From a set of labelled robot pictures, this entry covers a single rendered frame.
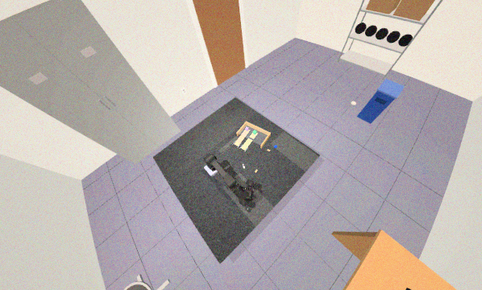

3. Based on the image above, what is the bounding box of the cream speckled strip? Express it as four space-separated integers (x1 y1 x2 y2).
235 135 245 146

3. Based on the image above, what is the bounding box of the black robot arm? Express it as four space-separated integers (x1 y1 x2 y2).
204 153 253 200

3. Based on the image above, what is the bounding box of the pale yellow strip with cyan dots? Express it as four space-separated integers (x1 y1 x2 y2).
241 139 252 150

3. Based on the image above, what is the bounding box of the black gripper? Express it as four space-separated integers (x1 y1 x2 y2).
239 180 257 206

